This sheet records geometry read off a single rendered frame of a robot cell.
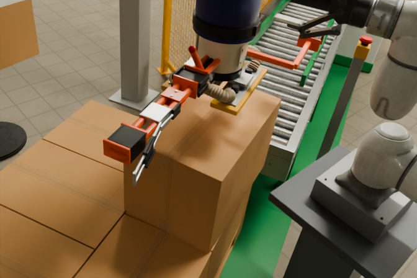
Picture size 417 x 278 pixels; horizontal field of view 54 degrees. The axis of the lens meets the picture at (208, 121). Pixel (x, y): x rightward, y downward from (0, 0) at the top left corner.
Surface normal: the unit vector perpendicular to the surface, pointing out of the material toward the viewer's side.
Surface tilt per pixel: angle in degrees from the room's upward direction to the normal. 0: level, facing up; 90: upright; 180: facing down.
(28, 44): 90
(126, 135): 0
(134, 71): 90
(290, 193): 0
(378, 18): 90
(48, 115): 0
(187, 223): 90
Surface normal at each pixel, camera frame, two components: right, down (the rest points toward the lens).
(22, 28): 0.84, 0.40
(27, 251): 0.11, -0.79
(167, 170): -0.46, 0.50
